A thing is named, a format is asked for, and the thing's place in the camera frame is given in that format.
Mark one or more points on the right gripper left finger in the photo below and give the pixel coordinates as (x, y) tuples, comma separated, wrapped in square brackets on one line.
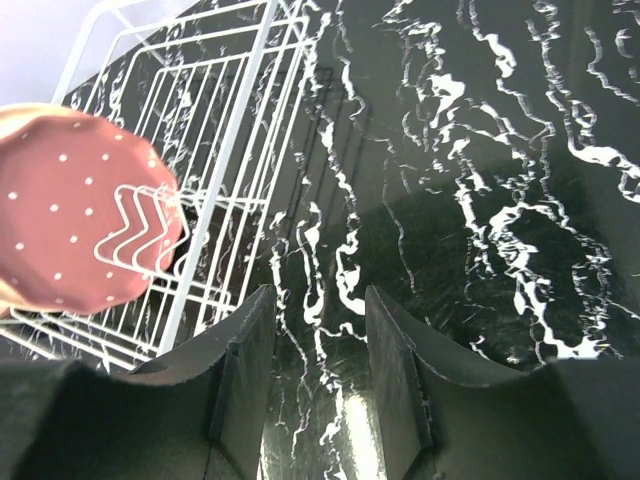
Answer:
[(195, 412)]

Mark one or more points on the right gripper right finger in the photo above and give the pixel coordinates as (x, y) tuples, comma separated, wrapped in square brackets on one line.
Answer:
[(447, 413)]

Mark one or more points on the pink scalloped plate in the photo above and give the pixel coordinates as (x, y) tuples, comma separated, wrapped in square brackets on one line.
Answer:
[(88, 214)]

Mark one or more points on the white wire dish rack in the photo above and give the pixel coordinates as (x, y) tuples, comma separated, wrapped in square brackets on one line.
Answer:
[(215, 90)]

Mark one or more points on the pink cream branch plate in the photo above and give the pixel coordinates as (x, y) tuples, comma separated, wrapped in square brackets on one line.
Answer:
[(15, 116)]

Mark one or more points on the black marble pattern mat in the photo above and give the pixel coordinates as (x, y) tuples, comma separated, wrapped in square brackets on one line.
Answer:
[(478, 161)]

